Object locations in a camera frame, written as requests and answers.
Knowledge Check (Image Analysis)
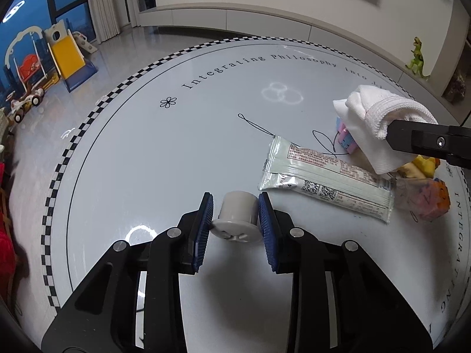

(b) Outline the clear plastic cup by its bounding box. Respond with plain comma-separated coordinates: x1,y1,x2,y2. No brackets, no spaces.
394,179,433,214

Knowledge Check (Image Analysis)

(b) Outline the grey plastic cap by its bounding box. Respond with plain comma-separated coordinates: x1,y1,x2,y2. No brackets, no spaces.
211,191,262,243

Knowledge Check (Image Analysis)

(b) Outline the white green snack wrapper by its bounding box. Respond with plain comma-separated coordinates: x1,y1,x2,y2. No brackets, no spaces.
259,136,394,223

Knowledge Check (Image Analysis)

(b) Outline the white cloth towel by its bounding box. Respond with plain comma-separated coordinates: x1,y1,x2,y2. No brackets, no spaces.
333,84,437,175

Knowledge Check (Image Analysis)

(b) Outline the yellow sponge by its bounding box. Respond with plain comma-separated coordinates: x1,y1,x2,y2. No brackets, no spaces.
397,155,441,179

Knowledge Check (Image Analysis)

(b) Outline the orange pink foam cube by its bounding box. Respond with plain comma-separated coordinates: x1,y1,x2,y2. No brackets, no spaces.
407,179,450,222

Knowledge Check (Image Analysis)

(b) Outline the green dinosaur toy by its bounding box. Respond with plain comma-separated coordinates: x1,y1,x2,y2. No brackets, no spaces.
406,37,429,80

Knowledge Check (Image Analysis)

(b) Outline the small pink foam block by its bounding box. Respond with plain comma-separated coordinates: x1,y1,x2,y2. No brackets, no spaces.
336,117,358,154

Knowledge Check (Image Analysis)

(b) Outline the red patterned blanket sofa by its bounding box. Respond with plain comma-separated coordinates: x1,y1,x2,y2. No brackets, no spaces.
0,162,22,306

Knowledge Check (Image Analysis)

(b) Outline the yellow toy slide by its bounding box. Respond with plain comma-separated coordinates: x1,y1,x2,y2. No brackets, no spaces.
44,19,97,92

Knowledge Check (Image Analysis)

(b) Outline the toy race car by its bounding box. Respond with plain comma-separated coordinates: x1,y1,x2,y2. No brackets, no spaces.
7,88,45,124

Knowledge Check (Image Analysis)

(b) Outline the white swing red seat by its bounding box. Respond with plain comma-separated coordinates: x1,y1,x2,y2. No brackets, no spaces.
4,26,52,93

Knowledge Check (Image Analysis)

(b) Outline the white curtain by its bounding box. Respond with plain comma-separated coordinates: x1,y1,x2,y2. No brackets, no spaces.
87,0,144,44

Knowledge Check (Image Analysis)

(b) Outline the black string loop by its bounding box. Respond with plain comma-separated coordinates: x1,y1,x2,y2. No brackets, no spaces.
237,112,339,157

